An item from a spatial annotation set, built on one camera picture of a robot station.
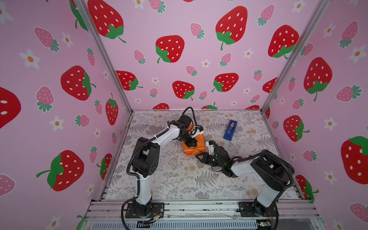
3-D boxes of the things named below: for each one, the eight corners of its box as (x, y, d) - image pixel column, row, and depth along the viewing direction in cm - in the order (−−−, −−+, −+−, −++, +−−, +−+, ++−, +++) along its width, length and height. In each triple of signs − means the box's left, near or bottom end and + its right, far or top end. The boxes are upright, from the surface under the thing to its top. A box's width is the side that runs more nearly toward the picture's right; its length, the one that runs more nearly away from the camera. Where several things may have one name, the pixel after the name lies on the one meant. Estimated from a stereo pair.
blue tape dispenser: (222, 138, 106) (224, 132, 100) (227, 124, 114) (229, 118, 109) (231, 141, 104) (234, 136, 98) (236, 127, 113) (238, 121, 107)
